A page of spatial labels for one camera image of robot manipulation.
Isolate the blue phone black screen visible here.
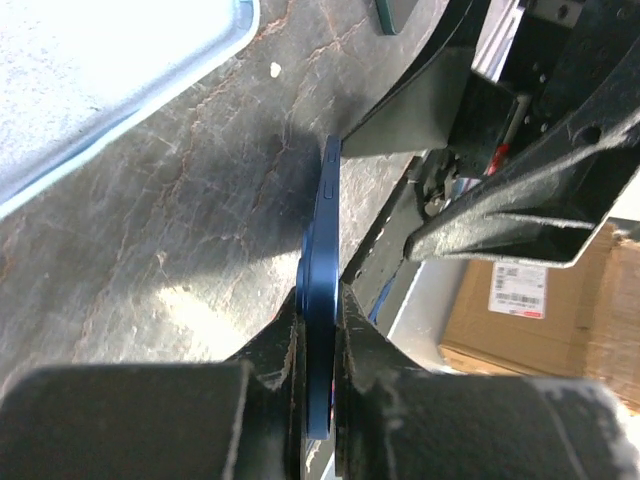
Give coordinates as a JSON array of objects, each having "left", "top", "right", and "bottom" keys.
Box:
[{"left": 295, "top": 135, "right": 341, "bottom": 440}]

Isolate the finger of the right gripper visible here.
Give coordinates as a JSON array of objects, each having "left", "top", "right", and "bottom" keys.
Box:
[
  {"left": 404, "top": 110, "right": 639, "bottom": 267},
  {"left": 342, "top": 47, "right": 475, "bottom": 156}
]

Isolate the cardboard box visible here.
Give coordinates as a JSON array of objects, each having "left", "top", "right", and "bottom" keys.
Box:
[{"left": 440, "top": 224, "right": 639, "bottom": 386}]

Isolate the light blue phone case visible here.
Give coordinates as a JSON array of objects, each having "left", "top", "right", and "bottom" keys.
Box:
[{"left": 1, "top": 1, "right": 260, "bottom": 214}]

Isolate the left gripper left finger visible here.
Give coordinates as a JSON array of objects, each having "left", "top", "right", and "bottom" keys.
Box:
[{"left": 1, "top": 295, "right": 306, "bottom": 479}]

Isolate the dark green phone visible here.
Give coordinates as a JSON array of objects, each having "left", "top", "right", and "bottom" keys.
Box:
[{"left": 375, "top": 0, "right": 418, "bottom": 36}]

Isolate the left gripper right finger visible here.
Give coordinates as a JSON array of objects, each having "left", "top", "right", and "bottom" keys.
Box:
[{"left": 334, "top": 285, "right": 639, "bottom": 479}]

